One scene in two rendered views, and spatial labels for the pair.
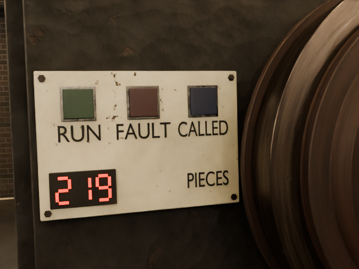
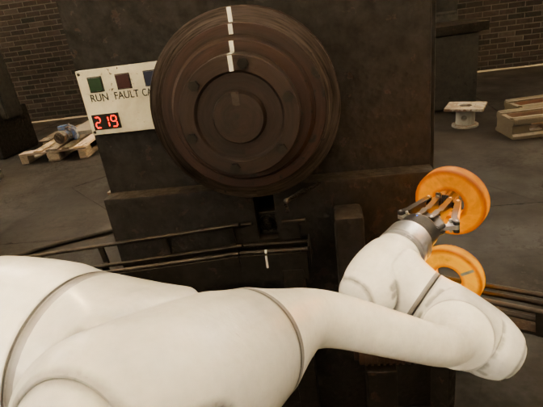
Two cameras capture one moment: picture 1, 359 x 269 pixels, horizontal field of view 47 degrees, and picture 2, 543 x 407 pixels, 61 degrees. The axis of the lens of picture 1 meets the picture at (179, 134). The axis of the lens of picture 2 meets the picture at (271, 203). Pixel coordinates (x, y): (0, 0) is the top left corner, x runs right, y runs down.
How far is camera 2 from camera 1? 98 cm
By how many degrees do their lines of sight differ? 31
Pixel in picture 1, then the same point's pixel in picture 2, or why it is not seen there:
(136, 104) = (119, 82)
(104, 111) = (107, 86)
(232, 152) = not seen: hidden behind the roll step
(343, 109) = (173, 90)
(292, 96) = (155, 84)
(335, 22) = (170, 48)
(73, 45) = (90, 56)
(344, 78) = (171, 75)
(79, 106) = (95, 86)
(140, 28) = (118, 43)
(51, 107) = (85, 86)
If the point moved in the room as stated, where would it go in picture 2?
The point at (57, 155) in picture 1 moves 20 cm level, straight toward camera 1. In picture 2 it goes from (93, 107) to (57, 125)
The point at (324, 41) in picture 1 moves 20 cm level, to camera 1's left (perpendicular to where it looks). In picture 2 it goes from (165, 57) to (98, 64)
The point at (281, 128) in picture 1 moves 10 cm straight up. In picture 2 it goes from (153, 98) to (143, 56)
